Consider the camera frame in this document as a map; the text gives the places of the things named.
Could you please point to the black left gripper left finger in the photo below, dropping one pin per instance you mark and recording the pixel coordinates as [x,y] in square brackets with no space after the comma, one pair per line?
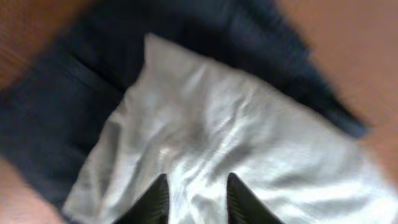
[152,207]

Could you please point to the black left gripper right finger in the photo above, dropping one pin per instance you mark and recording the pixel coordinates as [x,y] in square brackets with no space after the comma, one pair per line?
[244,207]

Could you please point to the light blue t-shirt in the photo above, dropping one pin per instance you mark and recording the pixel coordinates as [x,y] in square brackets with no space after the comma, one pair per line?
[197,120]

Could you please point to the dark navy folded garment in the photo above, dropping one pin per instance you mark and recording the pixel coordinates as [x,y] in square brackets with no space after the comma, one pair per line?
[51,119]

